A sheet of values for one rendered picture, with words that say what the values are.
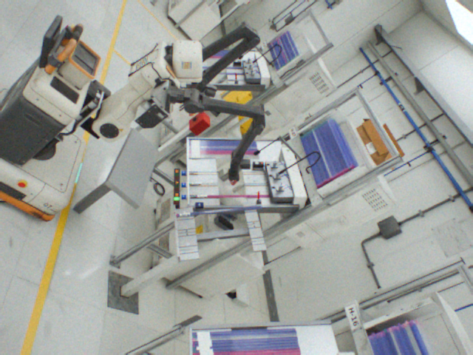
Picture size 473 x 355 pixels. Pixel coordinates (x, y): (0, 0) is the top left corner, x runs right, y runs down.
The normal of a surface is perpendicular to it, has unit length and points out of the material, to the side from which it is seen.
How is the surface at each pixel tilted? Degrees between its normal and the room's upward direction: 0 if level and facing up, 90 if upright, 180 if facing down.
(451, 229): 90
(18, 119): 90
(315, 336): 45
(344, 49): 90
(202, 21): 90
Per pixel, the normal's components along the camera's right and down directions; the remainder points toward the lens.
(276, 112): 0.10, 0.69
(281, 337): 0.11, -0.72
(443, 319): -0.63, -0.52
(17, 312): 0.77, -0.51
